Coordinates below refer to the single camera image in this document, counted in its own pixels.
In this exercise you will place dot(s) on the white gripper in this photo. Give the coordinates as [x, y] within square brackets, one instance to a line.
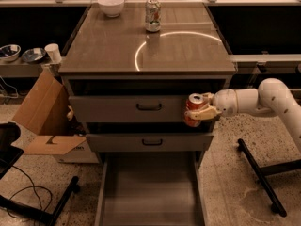
[225, 102]

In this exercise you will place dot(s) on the red coke can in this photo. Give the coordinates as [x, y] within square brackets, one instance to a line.
[195, 101]

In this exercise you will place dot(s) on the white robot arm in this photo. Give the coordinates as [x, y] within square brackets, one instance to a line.
[271, 98]

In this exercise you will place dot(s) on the grey drawer cabinet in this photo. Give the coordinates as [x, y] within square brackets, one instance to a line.
[118, 56]

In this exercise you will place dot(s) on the middle grey drawer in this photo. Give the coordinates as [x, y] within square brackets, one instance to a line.
[157, 142]

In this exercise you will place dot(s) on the grey drawer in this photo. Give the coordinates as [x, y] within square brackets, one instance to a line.
[150, 189]
[129, 108]
[157, 142]

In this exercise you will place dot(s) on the bottom grey drawer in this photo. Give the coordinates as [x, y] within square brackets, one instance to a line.
[150, 189]

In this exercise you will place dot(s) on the white green soda can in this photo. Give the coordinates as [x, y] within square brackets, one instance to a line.
[152, 15]

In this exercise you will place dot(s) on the top grey drawer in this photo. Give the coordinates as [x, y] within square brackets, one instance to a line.
[129, 108]

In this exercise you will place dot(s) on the white bowl on counter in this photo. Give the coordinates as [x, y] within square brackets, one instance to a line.
[111, 8]

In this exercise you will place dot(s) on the brown cardboard box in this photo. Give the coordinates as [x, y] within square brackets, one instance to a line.
[44, 112]

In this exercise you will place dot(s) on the white paper cup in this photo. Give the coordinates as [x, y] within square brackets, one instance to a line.
[53, 52]

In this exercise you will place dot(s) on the blue patterned bowl right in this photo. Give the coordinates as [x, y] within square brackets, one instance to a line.
[34, 55]

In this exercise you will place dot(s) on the blue patterned bowl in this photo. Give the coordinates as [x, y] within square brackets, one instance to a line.
[9, 53]
[34, 55]

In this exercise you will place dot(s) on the grey side shelf left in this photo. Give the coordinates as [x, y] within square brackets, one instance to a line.
[20, 69]

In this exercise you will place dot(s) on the blue patterned bowl left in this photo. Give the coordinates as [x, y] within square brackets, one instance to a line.
[9, 53]

